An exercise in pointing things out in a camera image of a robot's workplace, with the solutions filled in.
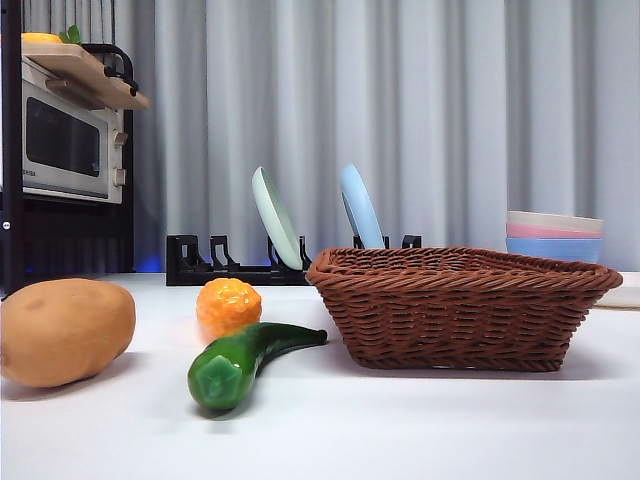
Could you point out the white flat plate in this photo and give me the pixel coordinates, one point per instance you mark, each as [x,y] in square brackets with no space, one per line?
[625,295]

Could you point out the yellow food item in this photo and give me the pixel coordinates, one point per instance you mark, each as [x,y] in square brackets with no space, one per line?
[40,38]

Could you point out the pink bowl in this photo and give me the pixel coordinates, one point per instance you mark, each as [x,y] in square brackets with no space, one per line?
[540,232]

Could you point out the green cucumber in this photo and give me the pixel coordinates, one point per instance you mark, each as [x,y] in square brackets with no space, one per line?
[225,365]

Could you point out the brown potato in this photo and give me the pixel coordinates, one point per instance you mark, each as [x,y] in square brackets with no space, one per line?
[60,330]

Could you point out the green leaf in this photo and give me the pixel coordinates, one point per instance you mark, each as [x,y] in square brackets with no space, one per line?
[71,34]

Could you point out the pale green plate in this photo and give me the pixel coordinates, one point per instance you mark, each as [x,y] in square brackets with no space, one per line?
[277,220]

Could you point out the brown wicker basket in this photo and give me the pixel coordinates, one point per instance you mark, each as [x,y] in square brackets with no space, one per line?
[450,310]

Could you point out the grey curtain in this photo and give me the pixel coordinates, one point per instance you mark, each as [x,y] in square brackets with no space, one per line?
[450,100]

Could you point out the black dish rack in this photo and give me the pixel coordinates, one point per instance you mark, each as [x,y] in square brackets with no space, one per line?
[225,276]

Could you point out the pale blue plate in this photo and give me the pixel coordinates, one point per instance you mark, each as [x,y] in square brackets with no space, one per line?
[361,210]

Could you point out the black shelf frame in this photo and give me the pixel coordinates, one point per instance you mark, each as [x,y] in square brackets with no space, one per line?
[10,150]

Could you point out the white toaster oven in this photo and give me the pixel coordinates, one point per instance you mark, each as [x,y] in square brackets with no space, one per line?
[65,135]

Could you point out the wooden cutting board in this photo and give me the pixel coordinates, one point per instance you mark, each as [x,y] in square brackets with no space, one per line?
[75,70]

